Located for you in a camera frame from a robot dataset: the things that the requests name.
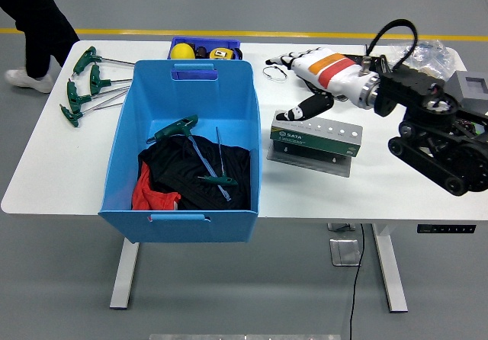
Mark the green metal SATA tool holder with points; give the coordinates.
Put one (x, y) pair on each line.
(312, 140)

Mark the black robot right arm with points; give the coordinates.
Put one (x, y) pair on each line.
(419, 88)

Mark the large blue plastic box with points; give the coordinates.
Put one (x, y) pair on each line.
(194, 96)

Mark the black cloth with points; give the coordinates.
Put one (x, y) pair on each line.
(171, 172)

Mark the yellow tape measure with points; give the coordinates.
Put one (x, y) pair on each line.
(220, 54)

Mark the orange cloth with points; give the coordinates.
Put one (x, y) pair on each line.
(145, 195)

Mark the dark brown small item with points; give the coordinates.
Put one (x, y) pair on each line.
(201, 53)

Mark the small metal floor plate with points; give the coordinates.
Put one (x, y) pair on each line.
(339, 226)

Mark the small dark blue bin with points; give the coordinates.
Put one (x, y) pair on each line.
(206, 41)

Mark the yellow ball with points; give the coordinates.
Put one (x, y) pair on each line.
(182, 52)

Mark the square metal floor plate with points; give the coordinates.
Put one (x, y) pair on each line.
(343, 252)

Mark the white table leg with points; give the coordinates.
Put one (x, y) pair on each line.
(390, 275)
(124, 275)

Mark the black desk control panel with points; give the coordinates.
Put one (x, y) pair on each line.
(446, 228)

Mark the clear plastic parts bag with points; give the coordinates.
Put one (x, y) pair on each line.
(434, 56)

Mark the grey square block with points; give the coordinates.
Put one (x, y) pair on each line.
(457, 88)

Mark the person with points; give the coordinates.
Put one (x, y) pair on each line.
(38, 23)

